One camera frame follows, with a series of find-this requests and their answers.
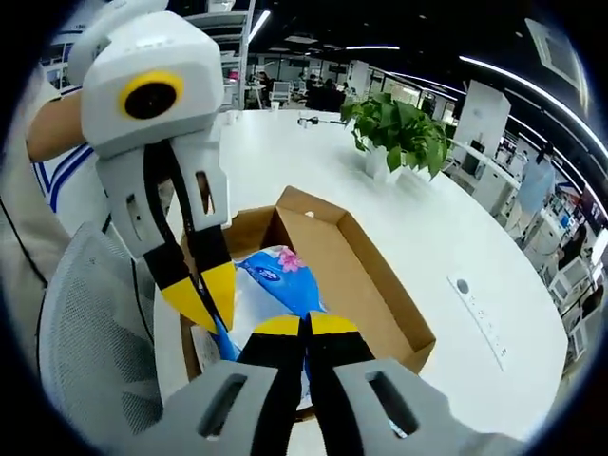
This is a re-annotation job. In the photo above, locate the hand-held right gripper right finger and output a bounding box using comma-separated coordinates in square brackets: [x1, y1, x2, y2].
[306, 311, 476, 456]

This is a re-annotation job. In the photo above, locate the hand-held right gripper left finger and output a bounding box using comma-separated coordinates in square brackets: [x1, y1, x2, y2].
[156, 313, 306, 456]

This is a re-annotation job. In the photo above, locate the blue floral soft tissue pack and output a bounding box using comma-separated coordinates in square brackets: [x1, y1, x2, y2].
[208, 243, 333, 414]

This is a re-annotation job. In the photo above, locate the brown cardboard shoe box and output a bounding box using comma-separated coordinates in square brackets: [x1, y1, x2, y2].
[179, 184, 438, 381]

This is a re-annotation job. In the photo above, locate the person in white shirt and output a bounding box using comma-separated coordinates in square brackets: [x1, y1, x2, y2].
[0, 70, 115, 305]

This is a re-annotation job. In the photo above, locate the grey mesh office chair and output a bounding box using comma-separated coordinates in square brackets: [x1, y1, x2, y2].
[40, 221, 191, 441]

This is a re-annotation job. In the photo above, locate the small white desk gadget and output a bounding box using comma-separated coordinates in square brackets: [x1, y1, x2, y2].
[295, 112, 344, 129]

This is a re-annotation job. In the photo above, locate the white table socket strip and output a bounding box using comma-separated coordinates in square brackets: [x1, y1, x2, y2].
[446, 274, 507, 373]

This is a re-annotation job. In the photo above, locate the green potted plant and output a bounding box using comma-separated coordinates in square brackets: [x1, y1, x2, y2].
[340, 91, 455, 184]

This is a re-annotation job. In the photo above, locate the curved ceiling light strip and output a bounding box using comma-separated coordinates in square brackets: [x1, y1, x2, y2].
[459, 55, 602, 159]

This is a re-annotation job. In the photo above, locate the ceiling air conditioner vent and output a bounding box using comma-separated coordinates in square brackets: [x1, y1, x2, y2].
[523, 17, 591, 92]

